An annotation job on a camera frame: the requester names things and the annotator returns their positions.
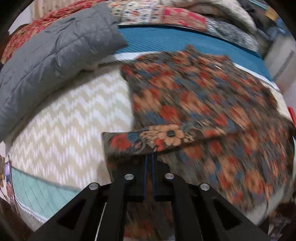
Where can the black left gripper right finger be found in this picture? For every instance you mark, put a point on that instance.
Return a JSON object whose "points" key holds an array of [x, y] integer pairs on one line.
{"points": [[199, 211]]}

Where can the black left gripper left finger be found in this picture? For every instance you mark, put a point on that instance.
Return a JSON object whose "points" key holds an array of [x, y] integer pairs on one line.
{"points": [[98, 212]]}

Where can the floral patterned garment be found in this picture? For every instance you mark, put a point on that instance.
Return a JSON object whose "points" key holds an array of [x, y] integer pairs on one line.
{"points": [[211, 122]]}

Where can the teal quilted mattress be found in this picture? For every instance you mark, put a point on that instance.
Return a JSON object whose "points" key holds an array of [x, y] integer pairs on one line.
{"points": [[40, 198]]}

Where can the beige chevron bed cover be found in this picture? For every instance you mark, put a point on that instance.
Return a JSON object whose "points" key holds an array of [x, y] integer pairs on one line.
{"points": [[62, 142]]}

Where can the small book stack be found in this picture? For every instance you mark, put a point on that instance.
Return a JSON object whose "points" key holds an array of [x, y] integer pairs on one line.
{"points": [[7, 191]]}

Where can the grey quilted puffer jacket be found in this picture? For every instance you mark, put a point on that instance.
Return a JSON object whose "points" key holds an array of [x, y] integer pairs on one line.
{"points": [[52, 57]]}

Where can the grey storage unit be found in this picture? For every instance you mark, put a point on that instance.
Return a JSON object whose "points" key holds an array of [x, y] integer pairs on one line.
{"points": [[280, 61]]}

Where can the blue striped bed sheet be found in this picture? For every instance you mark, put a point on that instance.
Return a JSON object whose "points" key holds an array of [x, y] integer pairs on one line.
{"points": [[160, 38]]}

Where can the grey speckled blanket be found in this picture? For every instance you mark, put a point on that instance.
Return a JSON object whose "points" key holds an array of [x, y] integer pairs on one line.
{"points": [[232, 34]]}

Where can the cream printed folded comforter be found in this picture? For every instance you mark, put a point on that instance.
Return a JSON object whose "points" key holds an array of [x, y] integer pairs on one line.
{"points": [[228, 10]]}

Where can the cream floral patchwork quilt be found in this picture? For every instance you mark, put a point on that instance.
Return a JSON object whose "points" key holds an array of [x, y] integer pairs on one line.
{"points": [[155, 13]]}

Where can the red floral quilt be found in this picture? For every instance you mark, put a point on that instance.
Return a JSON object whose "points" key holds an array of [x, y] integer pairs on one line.
{"points": [[44, 14]]}

